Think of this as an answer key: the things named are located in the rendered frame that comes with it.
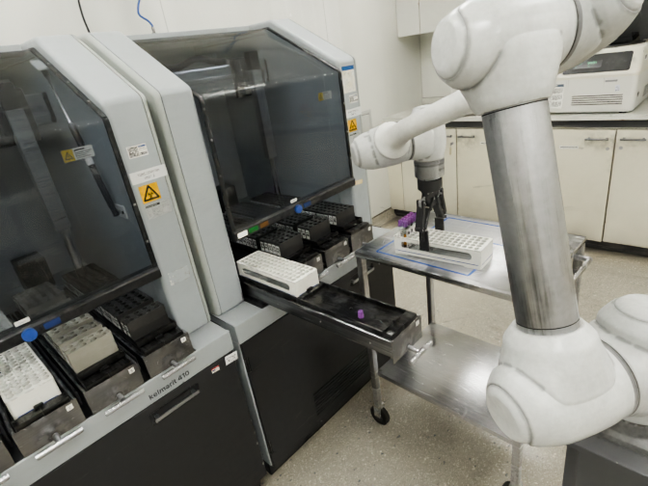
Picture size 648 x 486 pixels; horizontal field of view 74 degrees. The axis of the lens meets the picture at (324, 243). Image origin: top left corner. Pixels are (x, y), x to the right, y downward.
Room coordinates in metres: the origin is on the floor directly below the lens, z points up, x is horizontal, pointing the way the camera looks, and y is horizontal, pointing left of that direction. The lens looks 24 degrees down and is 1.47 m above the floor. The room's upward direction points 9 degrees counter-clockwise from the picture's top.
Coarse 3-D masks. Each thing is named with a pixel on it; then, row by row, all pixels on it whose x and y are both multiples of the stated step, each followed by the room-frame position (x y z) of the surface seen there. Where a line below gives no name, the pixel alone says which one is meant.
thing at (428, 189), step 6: (420, 180) 1.24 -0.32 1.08; (432, 180) 1.22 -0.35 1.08; (438, 180) 1.22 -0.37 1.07; (420, 186) 1.24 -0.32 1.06; (426, 186) 1.23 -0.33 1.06; (432, 186) 1.22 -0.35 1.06; (438, 186) 1.22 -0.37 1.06; (426, 192) 1.23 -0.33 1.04; (432, 192) 1.25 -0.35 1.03; (438, 192) 1.27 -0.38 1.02; (426, 198) 1.22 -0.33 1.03; (426, 204) 1.24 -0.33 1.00
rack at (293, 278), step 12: (240, 264) 1.31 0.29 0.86; (252, 264) 1.29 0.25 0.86; (264, 264) 1.28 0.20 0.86; (276, 264) 1.26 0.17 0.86; (288, 264) 1.24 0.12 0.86; (300, 264) 1.23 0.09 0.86; (252, 276) 1.28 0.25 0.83; (264, 276) 1.26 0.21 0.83; (276, 276) 1.18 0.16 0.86; (288, 276) 1.16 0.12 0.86; (300, 276) 1.15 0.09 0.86; (312, 276) 1.17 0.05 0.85; (288, 288) 1.19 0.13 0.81; (300, 288) 1.13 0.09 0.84
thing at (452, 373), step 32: (448, 224) 1.47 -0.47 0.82; (480, 224) 1.43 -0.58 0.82; (384, 256) 1.28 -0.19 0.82; (416, 256) 1.25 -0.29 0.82; (576, 256) 1.16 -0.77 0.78; (480, 288) 1.01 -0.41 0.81; (576, 288) 1.20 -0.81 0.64; (448, 352) 1.40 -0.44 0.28; (480, 352) 1.37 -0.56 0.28; (416, 384) 1.25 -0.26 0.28; (448, 384) 1.23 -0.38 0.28; (480, 384) 1.20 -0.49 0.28; (384, 416) 1.33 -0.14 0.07; (480, 416) 1.06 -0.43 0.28; (512, 448) 0.93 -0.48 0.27; (512, 480) 0.93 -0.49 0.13
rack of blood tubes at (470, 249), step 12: (396, 240) 1.29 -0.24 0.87; (408, 240) 1.26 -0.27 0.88; (432, 240) 1.22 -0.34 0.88; (444, 240) 1.22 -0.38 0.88; (456, 240) 1.21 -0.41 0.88; (468, 240) 1.18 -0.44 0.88; (480, 240) 1.17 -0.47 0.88; (492, 240) 1.16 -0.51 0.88; (396, 252) 1.29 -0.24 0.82; (420, 252) 1.23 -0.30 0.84; (432, 252) 1.25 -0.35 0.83; (444, 252) 1.24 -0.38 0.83; (456, 252) 1.23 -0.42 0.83; (468, 252) 1.12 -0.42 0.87; (480, 252) 1.10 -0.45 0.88; (492, 252) 1.16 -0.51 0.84; (456, 264) 1.15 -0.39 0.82; (468, 264) 1.12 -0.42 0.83; (480, 264) 1.10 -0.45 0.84
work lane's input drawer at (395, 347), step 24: (264, 288) 1.22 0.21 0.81; (312, 288) 1.15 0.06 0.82; (336, 288) 1.14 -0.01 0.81; (288, 312) 1.13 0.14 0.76; (312, 312) 1.04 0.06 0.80; (336, 312) 1.00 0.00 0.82; (384, 312) 0.98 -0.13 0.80; (408, 312) 0.94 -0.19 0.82; (360, 336) 0.92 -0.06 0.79; (384, 336) 0.88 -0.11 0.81; (408, 336) 0.90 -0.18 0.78
